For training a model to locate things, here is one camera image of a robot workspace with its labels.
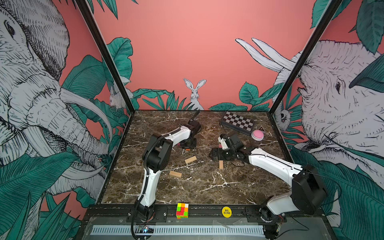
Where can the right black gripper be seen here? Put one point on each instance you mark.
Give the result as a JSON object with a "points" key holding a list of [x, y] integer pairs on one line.
{"points": [[215, 153]]}

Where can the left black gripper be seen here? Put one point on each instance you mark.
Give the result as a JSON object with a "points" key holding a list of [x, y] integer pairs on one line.
{"points": [[194, 145]]}

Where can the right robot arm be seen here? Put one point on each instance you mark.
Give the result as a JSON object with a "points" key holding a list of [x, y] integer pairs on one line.
{"points": [[308, 190]]}

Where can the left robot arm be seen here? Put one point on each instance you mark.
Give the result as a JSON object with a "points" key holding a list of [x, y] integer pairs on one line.
{"points": [[155, 158]]}

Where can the pink round button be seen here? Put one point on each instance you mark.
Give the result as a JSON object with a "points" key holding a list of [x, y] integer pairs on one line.
{"points": [[257, 135]]}

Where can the folded checkered chess board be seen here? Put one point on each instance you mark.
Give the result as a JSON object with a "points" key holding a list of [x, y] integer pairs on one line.
{"points": [[238, 123]]}

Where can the yellow big blind chip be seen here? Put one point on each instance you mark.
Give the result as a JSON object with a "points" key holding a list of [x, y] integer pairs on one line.
{"points": [[227, 212]]}

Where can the colourful puzzle cube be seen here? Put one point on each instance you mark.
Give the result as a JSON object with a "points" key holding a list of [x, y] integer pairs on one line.
{"points": [[182, 211]]}

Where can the small circuit board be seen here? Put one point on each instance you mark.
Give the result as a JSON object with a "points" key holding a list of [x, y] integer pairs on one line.
{"points": [[145, 230]]}

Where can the white perforated strip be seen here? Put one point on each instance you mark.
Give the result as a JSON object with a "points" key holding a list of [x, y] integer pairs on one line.
{"points": [[177, 230]]}

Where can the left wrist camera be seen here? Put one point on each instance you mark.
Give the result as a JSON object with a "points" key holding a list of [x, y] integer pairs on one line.
{"points": [[195, 126]]}

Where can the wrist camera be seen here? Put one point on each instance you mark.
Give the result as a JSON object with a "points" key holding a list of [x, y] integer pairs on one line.
{"points": [[230, 141], [195, 126]]}

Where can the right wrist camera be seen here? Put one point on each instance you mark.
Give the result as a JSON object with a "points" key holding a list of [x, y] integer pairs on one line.
{"points": [[230, 141]]}

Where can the black front rail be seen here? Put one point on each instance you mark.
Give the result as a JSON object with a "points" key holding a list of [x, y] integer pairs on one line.
{"points": [[164, 213]]}

